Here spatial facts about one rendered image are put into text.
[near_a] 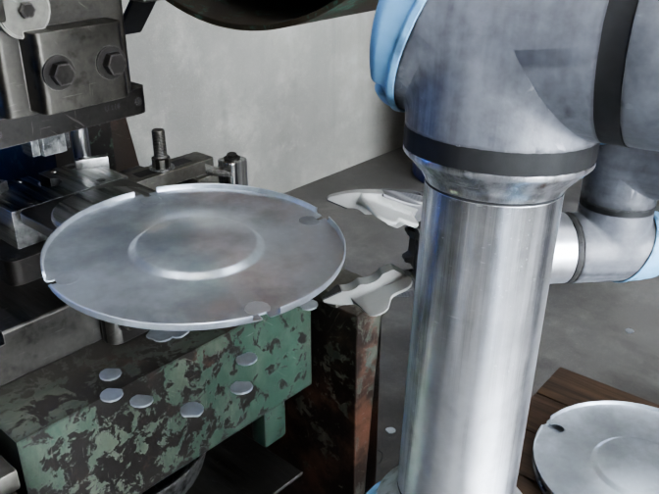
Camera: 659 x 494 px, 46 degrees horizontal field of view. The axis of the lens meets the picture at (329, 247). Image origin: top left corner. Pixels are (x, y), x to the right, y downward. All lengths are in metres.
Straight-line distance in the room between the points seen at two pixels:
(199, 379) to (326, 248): 0.23
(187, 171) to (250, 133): 1.71
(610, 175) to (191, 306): 0.42
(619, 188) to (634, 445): 0.51
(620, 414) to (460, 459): 0.76
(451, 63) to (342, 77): 2.66
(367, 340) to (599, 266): 0.32
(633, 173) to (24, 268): 0.64
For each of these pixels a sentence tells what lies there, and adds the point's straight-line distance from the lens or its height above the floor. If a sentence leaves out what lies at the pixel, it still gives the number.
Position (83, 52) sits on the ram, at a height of 0.95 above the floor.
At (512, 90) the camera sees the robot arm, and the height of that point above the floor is 1.01.
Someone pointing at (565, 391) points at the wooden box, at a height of 0.35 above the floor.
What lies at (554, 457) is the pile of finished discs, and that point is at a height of 0.37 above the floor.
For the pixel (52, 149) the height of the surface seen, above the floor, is 0.83.
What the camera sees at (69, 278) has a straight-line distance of 0.73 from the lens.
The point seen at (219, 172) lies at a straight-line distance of 0.94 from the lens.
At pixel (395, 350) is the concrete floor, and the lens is 2.02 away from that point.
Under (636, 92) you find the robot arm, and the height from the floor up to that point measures 1.02.
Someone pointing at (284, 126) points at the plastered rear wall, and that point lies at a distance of 2.89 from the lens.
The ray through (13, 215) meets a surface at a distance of 0.91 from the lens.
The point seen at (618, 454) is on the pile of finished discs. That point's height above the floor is 0.38.
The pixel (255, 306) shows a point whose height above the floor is 0.78.
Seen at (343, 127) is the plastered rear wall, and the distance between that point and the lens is 3.15.
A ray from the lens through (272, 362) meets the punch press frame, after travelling 0.96.
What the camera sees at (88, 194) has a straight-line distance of 0.92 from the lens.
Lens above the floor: 1.12
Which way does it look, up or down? 26 degrees down
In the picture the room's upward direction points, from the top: straight up
